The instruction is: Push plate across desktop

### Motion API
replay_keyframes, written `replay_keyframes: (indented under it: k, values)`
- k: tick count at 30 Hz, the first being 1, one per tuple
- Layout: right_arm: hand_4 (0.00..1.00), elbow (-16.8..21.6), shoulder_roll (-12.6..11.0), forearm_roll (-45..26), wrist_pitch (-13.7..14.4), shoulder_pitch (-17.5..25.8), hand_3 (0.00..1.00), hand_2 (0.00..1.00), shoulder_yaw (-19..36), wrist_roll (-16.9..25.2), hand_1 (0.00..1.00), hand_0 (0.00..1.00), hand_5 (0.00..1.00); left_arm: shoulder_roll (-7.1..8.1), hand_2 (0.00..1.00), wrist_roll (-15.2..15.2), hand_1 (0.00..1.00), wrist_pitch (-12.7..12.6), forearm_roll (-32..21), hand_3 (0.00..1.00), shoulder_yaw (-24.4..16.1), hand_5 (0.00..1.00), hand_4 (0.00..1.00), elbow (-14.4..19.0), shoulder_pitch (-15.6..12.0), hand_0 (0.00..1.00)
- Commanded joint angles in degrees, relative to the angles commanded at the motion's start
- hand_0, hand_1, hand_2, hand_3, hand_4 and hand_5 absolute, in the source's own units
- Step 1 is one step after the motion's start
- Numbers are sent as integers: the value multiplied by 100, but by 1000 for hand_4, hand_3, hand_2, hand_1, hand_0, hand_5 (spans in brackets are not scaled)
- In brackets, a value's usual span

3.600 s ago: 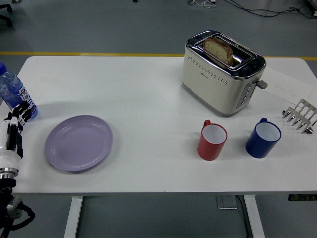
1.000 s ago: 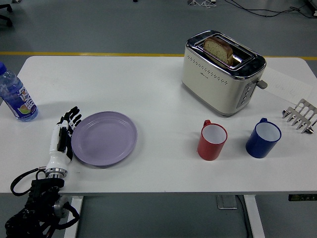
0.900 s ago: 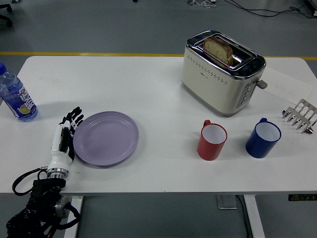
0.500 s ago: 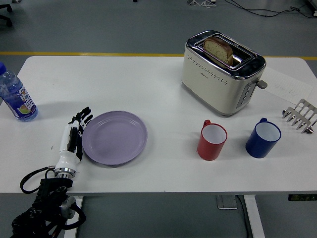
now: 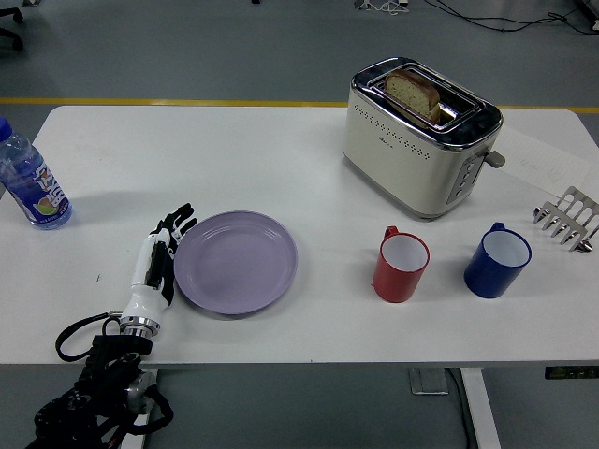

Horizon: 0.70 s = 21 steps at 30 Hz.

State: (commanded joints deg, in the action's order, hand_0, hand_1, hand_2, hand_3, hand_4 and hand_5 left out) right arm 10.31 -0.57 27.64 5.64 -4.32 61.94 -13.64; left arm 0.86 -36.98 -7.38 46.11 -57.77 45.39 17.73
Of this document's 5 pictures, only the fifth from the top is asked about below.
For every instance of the clear water bottle blue label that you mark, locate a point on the clear water bottle blue label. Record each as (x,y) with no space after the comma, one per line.
(33,173)

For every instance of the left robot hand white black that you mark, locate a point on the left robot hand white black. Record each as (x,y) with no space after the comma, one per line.
(147,276)

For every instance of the purple plate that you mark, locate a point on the purple plate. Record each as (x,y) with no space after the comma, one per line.
(236,262)

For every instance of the red mug white inside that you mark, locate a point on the red mug white inside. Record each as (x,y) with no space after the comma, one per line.
(395,280)

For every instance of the white metal stand base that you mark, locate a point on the white metal stand base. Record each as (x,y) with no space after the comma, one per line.
(381,5)

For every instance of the brown bread slice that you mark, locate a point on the brown bread slice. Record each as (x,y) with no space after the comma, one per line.
(412,91)

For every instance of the cream chrome toaster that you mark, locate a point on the cream chrome toaster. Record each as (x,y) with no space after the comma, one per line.
(398,168)

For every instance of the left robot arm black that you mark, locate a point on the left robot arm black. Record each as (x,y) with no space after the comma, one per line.
(107,374)

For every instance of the black table control panel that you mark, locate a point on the black table control panel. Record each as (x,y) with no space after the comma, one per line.
(571,372)

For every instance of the grey box under table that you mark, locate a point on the grey box under table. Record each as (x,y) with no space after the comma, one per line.
(428,381)

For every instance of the white paper sheet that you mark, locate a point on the white paper sheet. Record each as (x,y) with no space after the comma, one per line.
(543,159)

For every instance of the black office chair base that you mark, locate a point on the black office chair base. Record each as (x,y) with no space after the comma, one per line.
(11,33)

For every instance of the blue mug white inside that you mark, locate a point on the blue mug white inside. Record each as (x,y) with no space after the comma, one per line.
(489,278)

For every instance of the metal toast rack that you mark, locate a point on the metal toast rack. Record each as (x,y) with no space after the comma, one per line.
(568,217)

